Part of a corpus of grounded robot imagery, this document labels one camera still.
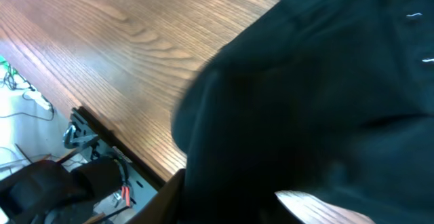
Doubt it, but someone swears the black polo shirt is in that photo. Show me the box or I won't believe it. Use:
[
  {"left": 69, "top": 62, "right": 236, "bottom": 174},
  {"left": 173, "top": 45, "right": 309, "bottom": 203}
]
[{"left": 172, "top": 0, "right": 433, "bottom": 223}]

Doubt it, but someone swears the grey metal table clamp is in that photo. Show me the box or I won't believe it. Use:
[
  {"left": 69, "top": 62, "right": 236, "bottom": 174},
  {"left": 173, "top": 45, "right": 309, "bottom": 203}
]
[{"left": 60, "top": 107, "right": 100, "bottom": 163}]

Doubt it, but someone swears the white power strip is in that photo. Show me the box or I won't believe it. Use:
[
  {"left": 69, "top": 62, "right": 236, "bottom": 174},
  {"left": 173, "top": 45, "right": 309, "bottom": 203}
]
[{"left": 22, "top": 90, "right": 52, "bottom": 111}]

